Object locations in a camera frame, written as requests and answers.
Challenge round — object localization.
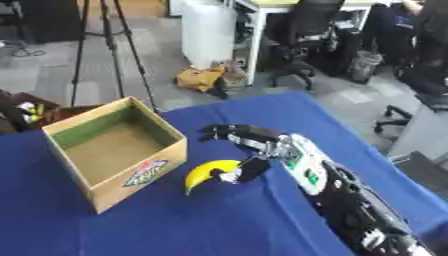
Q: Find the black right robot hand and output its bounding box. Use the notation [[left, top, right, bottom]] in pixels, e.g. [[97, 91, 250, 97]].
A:
[[196, 123, 293, 184]]

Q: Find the yellow toy banana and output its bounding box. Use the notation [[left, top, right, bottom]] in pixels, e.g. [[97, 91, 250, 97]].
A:
[[183, 159, 242, 196]]

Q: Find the tan cardboard box green inside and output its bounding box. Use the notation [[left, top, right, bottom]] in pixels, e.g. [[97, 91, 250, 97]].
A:
[[40, 96, 189, 215]]

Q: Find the brown box with toys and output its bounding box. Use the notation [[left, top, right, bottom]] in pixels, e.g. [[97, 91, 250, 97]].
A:
[[0, 89, 104, 134]]

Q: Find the yellow bag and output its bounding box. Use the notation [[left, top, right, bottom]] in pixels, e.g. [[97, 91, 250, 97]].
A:
[[173, 67, 228, 93]]

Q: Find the white desk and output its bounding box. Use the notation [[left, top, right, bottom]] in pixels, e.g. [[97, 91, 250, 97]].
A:
[[231, 0, 387, 86]]

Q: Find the black office chair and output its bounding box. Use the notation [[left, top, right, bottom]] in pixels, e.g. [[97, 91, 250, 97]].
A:
[[372, 59, 448, 134], [262, 0, 347, 91]]

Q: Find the white cabinet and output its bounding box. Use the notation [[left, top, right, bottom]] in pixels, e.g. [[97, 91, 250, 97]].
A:
[[180, 0, 238, 70]]

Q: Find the grey backpack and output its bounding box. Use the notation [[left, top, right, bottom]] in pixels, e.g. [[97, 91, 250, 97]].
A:
[[348, 49, 385, 84]]

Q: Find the black tripod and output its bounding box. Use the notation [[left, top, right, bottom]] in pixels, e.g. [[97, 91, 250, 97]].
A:
[[68, 0, 161, 113]]

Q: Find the person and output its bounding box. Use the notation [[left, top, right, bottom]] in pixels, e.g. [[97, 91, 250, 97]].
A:
[[364, 0, 448, 68]]

